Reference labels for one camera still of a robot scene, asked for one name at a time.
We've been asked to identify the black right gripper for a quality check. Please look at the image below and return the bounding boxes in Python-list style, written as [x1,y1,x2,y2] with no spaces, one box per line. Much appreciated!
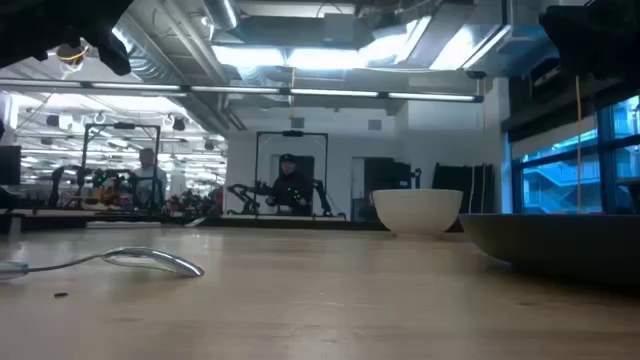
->
[538,0,640,82]

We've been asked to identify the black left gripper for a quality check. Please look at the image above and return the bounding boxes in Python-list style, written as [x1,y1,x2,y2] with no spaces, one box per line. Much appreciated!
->
[0,0,135,77]

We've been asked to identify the dark grey plate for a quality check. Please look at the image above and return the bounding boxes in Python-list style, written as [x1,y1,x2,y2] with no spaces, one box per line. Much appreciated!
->
[458,213,640,282]

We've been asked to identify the white ceramic bowl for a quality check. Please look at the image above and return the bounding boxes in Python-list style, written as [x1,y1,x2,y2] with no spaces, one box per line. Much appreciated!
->
[372,188,465,237]

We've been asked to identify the person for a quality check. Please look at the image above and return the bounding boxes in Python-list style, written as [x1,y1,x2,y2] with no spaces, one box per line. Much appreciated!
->
[265,153,315,217]
[133,147,169,209]

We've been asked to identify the long ceiling light strip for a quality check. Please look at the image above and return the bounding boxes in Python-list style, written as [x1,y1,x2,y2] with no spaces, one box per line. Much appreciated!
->
[0,78,485,104]

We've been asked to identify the black computer monitor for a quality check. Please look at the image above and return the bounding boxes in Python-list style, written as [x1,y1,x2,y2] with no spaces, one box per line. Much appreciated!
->
[0,145,23,187]

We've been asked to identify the black leaning panels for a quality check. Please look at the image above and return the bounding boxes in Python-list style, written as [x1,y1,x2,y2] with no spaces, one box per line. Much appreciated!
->
[431,162,495,217]

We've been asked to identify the silver metal spoon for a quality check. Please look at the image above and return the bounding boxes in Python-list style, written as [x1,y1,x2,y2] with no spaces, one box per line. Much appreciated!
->
[0,246,206,282]

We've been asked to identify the ceiling camera with yellow cable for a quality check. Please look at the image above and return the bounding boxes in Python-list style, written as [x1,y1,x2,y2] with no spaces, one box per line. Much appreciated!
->
[55,42,91,68]

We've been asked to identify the black metal station frame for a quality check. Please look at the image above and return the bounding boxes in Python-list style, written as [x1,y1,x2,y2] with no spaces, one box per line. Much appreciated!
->
[254,130,330,219]
[81,122,162,211]

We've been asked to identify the silver ceiling air duct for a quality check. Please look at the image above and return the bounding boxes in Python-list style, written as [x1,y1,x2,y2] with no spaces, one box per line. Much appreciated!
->
[202,0,240,32]

